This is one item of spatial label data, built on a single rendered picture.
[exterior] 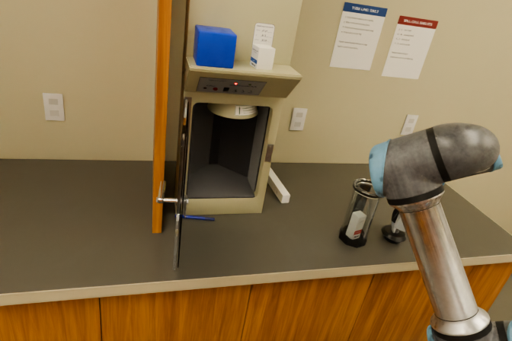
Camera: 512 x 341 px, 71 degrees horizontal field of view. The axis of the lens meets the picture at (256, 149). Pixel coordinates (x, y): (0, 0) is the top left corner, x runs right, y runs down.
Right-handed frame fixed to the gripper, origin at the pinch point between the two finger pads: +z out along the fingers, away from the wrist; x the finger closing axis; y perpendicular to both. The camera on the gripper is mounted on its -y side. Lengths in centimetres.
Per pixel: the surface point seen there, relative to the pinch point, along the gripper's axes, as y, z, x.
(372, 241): -1.3, 5.1, -9.2
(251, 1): -33, -69, -55
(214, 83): -28, -47, -66
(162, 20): -31, -62, -80
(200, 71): -26, -51, -71
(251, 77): -23, -50, -57
